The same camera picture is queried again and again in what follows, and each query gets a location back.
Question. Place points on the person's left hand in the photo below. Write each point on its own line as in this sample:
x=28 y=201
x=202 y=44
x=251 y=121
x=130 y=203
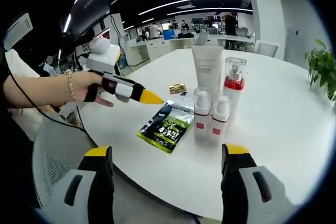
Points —
x=86 y=87

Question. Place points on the potted green plant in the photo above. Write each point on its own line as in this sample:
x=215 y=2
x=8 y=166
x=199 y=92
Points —
x=323 y=69

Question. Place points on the large black monitor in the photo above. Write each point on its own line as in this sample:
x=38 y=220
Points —
x=92 y=1

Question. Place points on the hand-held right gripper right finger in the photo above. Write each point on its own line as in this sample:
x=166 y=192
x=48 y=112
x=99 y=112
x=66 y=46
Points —
x=244 y=197

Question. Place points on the blue box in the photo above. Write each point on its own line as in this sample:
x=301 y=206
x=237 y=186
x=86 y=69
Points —
x=168 y=34

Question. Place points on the green black sachet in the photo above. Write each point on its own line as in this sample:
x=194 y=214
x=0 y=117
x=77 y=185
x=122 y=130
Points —
x=168 y=127

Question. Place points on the grey mesh office chair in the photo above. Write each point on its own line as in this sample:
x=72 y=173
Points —
x=52 y=161

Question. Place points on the large red-collared skincare bottle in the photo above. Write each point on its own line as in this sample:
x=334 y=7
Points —
x=235 y=100

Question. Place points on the white laptop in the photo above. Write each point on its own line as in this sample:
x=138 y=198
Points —
x=103 y=37

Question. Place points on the white skincare tube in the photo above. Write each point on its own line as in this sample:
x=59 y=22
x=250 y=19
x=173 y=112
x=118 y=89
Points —
x=207 y=69

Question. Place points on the white office chair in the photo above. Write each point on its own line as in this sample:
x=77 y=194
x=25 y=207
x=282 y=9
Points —
x=266 y=48

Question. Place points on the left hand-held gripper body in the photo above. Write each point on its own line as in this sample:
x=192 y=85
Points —
x=103 y=56

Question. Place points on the small white packet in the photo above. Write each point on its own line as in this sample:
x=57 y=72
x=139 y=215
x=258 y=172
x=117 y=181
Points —
x=185 y=96

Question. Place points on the small white skincare bottle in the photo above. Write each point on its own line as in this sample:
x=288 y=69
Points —
x=201 y=123
x=219 y=128

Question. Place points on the gold foil sachet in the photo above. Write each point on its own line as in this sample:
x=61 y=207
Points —
x=178 y=89

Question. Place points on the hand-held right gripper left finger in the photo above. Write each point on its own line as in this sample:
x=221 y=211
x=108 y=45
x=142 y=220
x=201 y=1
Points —
x=78 y=197

